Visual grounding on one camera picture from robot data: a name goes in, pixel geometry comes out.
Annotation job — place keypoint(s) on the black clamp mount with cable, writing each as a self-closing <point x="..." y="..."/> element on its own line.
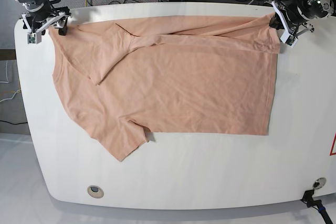
<point x="310" y="202"/>

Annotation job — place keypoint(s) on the silver table grommet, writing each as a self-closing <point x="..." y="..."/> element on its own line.
<point x="95" y="191"/>
<point x="319" y="183"/>

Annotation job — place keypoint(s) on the right silver table grommet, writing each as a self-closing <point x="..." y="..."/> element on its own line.
<point x="319" y="183"/>

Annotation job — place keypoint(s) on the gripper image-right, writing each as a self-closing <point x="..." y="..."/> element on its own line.
<point x="293" y="15"/>

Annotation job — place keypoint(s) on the white camera bracket image-right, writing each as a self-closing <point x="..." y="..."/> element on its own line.
<point x="290" y="36"/>

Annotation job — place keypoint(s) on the peach pink T-shirt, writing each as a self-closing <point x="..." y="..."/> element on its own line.
<point x="119" y="79"/>

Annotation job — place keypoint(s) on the red triangle warning sticker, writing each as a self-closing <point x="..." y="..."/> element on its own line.
<point x="332" y="151"/>

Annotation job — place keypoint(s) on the white camera bracket image-left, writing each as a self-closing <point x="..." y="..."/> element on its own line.
<point x="36" y="30"/>

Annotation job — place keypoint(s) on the left silver table grommet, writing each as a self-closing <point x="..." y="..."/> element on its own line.
<point x="95" y="191"/>

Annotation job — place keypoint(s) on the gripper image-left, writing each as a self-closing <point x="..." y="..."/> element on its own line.
<point x="41" y="12"/>

